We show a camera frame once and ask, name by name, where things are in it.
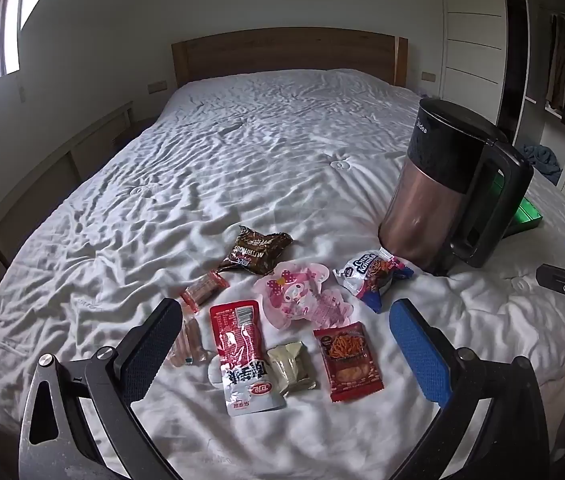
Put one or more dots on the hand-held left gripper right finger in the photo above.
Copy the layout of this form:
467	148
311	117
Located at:
420	355

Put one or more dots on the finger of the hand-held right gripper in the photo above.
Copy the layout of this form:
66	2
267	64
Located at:
559	279

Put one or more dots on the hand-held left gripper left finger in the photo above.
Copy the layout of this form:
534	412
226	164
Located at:
148	355

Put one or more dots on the pink striped sausage packet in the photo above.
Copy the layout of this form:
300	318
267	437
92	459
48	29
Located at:
190	342

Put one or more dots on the dark green tray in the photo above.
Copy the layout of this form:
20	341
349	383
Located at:
527	215

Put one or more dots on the red crisps packet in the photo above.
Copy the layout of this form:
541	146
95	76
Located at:
350	360

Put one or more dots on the orange-ended wafer bar packet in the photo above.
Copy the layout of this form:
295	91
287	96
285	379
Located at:
205	290

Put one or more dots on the red and white snack pouch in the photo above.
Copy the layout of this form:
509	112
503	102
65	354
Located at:
240	350

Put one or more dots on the white and blue cookie packet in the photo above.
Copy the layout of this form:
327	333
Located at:
370	277

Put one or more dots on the olive green small packet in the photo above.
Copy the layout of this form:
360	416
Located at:
290	367

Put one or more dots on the pink cartoon snack packet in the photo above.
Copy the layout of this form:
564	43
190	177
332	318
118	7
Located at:
297	295

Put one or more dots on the brown snack packet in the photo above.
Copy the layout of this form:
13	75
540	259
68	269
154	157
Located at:
252	252

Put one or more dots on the crumpled blue cloth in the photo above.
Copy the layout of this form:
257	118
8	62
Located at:
542	162

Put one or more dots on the copper and black electric kettle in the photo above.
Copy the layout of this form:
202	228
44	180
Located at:
427	195

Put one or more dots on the hanging clothes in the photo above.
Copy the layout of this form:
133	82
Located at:
562	70

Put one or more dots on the bed with white sheet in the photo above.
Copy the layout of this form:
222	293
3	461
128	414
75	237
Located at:
212	160

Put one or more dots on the white wardrobe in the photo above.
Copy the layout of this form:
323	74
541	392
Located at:
472	25

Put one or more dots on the wooden headboard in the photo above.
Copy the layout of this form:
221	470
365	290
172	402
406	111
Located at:
287	52

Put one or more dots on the low white wall cabinet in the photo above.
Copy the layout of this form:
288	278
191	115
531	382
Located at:
52	170

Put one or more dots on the beige wall socket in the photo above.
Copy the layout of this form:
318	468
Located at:
428	76
157	86

